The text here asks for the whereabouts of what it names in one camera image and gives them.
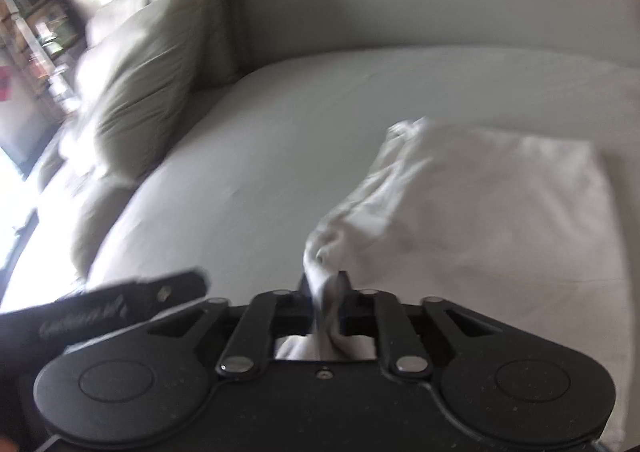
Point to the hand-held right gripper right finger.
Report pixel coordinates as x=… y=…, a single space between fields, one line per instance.
x=357 y=306

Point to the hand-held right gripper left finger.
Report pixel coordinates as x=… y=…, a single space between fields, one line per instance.
x=295 y=306

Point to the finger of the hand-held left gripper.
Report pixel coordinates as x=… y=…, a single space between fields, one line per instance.
x=177 y=287

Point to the white hoodie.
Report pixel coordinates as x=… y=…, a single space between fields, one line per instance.
x=475 y=212

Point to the grey sofa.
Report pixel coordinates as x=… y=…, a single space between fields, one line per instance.
x=350 y=31

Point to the cluttered shelf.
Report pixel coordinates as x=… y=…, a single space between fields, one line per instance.
x=30 y=21

